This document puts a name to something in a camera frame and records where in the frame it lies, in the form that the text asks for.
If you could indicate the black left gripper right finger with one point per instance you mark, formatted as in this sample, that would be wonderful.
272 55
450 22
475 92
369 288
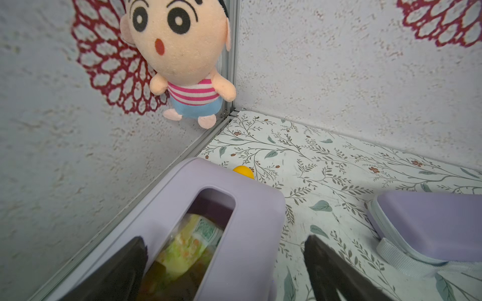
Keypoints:
332 278

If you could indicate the Shin-chan plush doll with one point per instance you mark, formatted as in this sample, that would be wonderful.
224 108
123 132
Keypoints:
182 41

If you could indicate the purple pencil case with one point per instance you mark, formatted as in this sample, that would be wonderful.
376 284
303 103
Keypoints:
422 234

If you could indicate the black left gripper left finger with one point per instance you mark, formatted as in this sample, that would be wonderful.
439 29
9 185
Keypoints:
118 279

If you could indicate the purple tissue box holder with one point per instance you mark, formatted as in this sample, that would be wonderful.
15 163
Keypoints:
250 213

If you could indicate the small yellow ball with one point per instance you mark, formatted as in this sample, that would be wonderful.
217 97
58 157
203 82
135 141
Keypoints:
245 171

